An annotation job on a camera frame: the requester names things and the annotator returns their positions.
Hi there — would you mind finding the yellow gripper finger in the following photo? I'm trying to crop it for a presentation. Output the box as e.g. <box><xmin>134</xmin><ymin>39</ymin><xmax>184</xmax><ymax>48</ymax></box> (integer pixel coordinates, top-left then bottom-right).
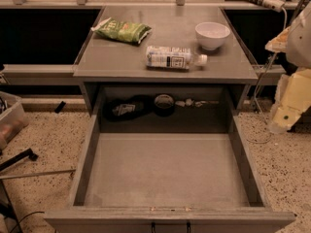
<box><xmin>268</xmin><ymin>68</ymin><xmax>311</xmax><ymax>134</ymax></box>

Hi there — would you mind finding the clear plastic bottle blue label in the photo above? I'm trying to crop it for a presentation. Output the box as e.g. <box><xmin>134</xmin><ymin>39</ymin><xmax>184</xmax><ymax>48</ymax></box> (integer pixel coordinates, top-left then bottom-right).
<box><xmin>146</xmin><ymin>46</ymin><xmax>208</xmax><ymax>70</ymax></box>

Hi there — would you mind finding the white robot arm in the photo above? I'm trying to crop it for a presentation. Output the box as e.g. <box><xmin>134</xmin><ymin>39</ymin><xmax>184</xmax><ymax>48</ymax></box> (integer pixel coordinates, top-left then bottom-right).
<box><xmin>265</xmin><ymin>3</ymin><xmax>311</xmax><ymax>134</ymax></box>

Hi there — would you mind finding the open grey top drawer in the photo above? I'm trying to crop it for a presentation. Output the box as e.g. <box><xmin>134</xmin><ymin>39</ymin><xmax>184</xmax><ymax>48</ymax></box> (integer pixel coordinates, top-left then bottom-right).
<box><xmin>43</xmin><ymin>85</ymin><xmax>296</xmax><ymax>233</ymax></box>

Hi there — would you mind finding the white ceramic bowl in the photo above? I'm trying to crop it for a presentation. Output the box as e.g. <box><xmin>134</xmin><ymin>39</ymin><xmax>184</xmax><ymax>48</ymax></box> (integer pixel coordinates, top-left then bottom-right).
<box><xmin>195</xmin><ymin>22</ymin><xmax>231</xmax><ymax>50</ymax></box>

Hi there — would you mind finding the grey cabinet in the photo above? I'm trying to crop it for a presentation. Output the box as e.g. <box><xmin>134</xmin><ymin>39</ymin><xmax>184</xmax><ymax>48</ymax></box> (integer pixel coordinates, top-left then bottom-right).
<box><xmin>74</xmin><ymin>4</ymin><xmax>258</xmax><ymax>106</ymax></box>

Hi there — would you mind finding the green chip bag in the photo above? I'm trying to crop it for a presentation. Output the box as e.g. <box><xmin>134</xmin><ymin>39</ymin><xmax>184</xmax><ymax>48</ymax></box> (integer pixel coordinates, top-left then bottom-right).
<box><xmin>91</xmin><ymin>17</ymin><xmax>152</xmax><ymax>45</ymax></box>

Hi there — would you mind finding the small black floor block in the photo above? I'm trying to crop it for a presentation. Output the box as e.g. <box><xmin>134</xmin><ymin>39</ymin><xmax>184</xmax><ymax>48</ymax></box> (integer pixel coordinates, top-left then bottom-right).
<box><xmin>54</xmin><ymin>101</ymin><xmax>66</xmax><ymax>114</ymax></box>

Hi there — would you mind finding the thin metal rod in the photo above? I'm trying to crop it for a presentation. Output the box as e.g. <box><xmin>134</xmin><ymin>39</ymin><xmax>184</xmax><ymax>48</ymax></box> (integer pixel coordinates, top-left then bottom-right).
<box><xmin>0</xmin><ymin>169</ymin><xmax>76</xmax><ymax>180</ymax></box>

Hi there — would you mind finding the black bar on floor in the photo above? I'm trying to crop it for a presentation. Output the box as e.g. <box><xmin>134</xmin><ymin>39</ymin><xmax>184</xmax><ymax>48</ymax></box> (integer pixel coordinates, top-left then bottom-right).
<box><xmin>0</xmin><ymin>149</ymin><xmax>38</xmax><ymax>172</ymax></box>

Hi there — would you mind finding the clear plastic storage bin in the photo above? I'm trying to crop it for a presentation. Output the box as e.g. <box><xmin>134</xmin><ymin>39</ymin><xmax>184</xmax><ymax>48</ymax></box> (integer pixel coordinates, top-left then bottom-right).
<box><xmin>0</xmin><ymin>91</ymin><xmax>29</xmax><ymax>150</ymax></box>

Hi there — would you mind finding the white power cable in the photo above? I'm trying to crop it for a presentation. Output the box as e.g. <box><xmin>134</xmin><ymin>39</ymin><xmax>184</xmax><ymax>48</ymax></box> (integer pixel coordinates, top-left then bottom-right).
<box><xmin>244</xmin><ymin>7</ymin><xmax>289</xmax><ymax>146</ymax></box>

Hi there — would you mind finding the black floor cable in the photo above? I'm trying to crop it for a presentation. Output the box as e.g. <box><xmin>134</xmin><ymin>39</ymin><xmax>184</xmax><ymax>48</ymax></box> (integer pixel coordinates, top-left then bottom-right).
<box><xmin>9</xmin><ymin>211</ymin><xmax>46</xmax><ymax>233</ymax></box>

